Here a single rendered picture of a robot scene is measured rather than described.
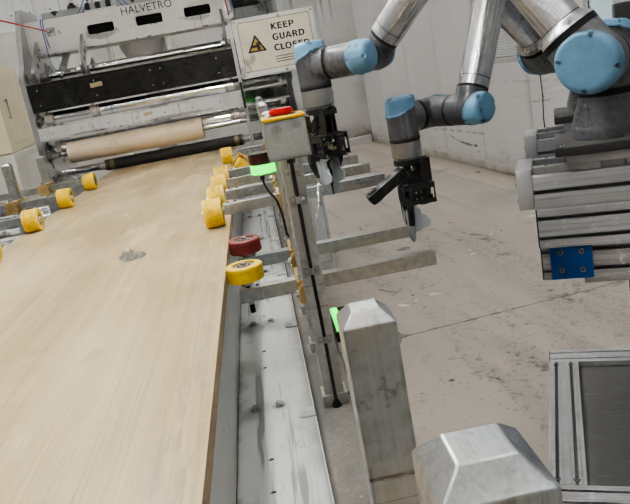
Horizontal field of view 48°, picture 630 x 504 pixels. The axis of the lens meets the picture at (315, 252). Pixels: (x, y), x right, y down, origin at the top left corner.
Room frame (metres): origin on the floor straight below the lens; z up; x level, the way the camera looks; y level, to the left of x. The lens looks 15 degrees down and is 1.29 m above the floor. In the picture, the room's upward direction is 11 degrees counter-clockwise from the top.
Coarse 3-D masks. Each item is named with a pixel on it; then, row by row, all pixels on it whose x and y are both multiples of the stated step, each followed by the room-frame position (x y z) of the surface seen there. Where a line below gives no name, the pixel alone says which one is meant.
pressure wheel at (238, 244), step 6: (252, 234) 1.74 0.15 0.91; (234, 240) 1.72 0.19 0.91; (240, 240) 1.71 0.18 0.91; (246, 240) 1.69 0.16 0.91; (252, 240) 1.69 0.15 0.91; (258, 240) 1.70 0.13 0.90; (234, 246) 1.68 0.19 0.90; (240, 246) 1.68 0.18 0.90; (246, 246) 1.68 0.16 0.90; (252, 246) 1.68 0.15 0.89; (258, 246) 1.70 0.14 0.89; (234, 252) 1.69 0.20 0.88; (240, 252) 1.68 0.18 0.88; (246, 252) 1.68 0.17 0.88; (252, 252) 1.68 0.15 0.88
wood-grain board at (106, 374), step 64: (128, 192) 3.07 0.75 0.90; (192, 192) 2.71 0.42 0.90; (64, 256) 1.94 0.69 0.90; (192, 256) 1.65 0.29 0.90; (0, 320) 1.40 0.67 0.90; (64, 320) 1.32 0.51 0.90; (128, 320) 1.24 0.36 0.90; (192, 320) 1.17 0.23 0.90; (0, 384) 1.04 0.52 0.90; (64, 384) 0.99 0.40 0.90; (128, 384) 0.94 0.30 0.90; (192, 384) 0.90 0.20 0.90; (0, 448) 0.81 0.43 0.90; (64, 448) 0.78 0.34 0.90; (128, 448) 0.75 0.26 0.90; (192, 448) 0.72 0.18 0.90
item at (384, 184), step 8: (400, 168) 1.73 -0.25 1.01; (392, 176) 1.72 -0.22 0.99; (400, 176) 1.72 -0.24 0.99; (384, 184) 1.71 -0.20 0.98; (392, 184) 1.72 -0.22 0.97; (368, 192) 1.74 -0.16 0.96; (376, 192) 1.71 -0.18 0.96; (384, 192) 1.71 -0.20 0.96; (368, 200) 1.74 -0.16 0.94; (376, 200) 1.71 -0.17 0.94
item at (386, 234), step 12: (384, 228) 1.74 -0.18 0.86; (396, 228) 1.72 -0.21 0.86; (324, 240) 1.73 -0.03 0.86; (336, 240) 1.71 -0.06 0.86; (348, 240) 1.71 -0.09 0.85; (360, 240) 1.72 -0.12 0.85; (372, 240) 1.72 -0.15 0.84; (384, 240) 1.72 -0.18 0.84; (264, 252) 1.72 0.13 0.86; (276, 252) 1.71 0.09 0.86; (288, 252) 1.71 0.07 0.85; (324, 252) 1.71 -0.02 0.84; (264, 264) 1.70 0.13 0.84
